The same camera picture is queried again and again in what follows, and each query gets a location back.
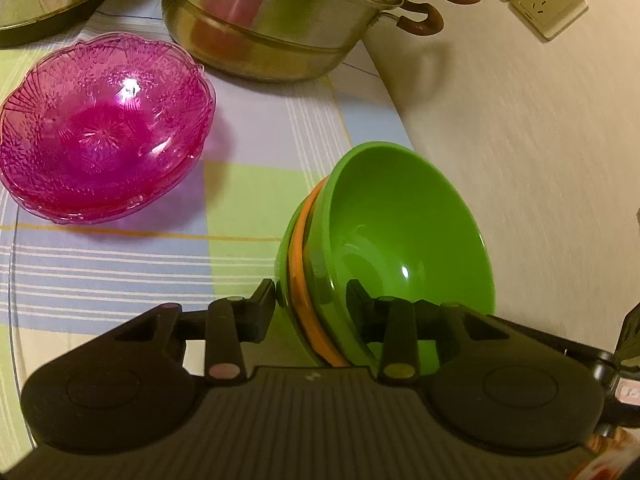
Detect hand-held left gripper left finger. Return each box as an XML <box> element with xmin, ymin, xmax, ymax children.
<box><xmin>112</xmin><ymin>277</ymin><xmax>278</xmax><ymax>386</ymax></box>

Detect orange bowl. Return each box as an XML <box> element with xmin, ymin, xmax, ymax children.
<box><xmin>287</xmin><ymin>177</ymin><xmax>351</xmax><ymax>368</ymax></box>

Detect pink patterned plastic bowl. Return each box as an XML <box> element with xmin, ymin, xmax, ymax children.
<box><xmin>0</xmin><ymin>145</ymin><xmax>208</xmax><ymax>226</ymax></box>

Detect checked pastel tablecloth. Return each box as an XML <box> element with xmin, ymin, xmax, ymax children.
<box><xmin>0</xmin><ymin>0</ymin><xmax>416</xmax><ymax>461</ymax></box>

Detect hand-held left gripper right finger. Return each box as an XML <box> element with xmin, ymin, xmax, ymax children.
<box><xmin>345</xmin><ymin>280</ymin><xmax>512</xmax><ymax>381</ymax></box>

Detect stainless steel pot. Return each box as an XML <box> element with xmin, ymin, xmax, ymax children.
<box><xmin>161</xmin><ymin>0</ymin><xmax>446</xmax><ymax>83</ymax></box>

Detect large green bowl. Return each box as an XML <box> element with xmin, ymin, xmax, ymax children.
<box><xmin>274</xmin><ymin>175</ymin><xmax>331</xmax><ymax>366</ymax></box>

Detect small green bowl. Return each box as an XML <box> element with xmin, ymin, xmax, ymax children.
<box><xmin>305</xmin><ymin>142</ymin><xmax>497</xmax><ymax>376</ymax></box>

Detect pink transparent plastic bowls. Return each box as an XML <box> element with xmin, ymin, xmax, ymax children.
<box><xmin>0</xmin><ymin>31</ymin><xmax>217</xmax><ymax>211</ymax></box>

